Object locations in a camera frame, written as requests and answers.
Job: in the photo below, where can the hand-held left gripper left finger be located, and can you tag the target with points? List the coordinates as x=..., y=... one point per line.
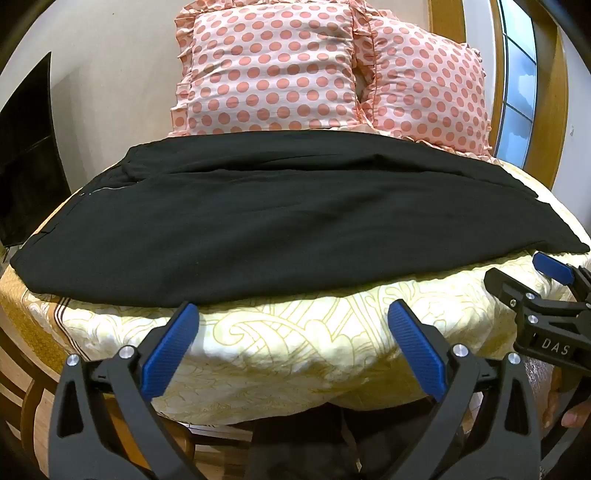
x=171, y=347

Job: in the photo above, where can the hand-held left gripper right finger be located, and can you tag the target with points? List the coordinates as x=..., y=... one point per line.
x=418, y=351

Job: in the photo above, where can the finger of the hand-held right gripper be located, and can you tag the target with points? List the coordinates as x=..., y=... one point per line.
x=507, y=286
x=553, y=267

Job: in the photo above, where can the black pants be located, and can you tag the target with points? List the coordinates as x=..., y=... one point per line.
x=295, y=217

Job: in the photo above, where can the person's right hand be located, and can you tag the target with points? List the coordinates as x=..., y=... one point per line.
x=575, y=415

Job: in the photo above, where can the yellow patterned bedspread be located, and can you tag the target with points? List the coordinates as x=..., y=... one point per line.
x=295, y=350

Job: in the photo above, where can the person's dark trouser legs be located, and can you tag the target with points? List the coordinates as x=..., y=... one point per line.
x=323, y=443

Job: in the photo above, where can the wooden chair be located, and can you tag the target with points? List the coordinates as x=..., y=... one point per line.
x=27, y=397

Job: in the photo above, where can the arched window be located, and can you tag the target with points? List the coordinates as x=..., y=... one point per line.
x=519, y=83

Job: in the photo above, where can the pink polka dot pillow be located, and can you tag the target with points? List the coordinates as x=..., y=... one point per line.
x=270, y=69
x=425, y=87

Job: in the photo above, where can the black flat television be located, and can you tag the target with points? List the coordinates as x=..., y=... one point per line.
x=27, y=161

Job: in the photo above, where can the wooden window frame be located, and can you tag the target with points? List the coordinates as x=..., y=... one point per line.
x=551, y=115

